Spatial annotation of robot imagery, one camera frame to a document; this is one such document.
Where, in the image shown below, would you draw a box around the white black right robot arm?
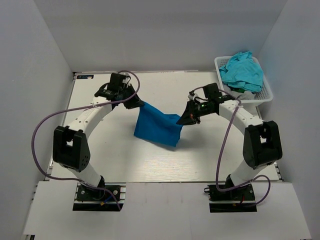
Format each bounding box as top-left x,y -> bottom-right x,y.
176,96 -> 283,192

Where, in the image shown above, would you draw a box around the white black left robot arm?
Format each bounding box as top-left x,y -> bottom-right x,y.
52,84 -> 144,188

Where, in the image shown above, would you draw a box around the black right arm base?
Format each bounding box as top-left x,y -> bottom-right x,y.
203,184 -> 257,213

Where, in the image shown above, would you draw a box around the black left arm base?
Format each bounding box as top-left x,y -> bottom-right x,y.
72,183 -> 126,212

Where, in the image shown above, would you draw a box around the green garment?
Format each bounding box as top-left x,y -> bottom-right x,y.
229,86 -> 246,93

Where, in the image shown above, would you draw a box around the grey t shirt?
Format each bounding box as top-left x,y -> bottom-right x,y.
223,85 -> 256,101

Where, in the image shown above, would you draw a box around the light blue t shirt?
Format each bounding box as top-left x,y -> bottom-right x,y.
219,51 -> 264,93

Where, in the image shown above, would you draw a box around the blue label sticker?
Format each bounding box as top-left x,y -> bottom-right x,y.
76,74 -> 94,80

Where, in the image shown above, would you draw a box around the white plastic basket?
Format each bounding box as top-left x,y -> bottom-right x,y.
214,51 -> 274,107

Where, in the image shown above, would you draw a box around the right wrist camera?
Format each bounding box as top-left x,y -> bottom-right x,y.
188,83 -> 233,103

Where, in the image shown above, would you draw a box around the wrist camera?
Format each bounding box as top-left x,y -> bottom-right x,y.
188,83 -> 233,103
94,73 -> 131,101

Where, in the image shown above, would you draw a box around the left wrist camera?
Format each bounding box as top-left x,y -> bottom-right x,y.
94,73 -> 131,101

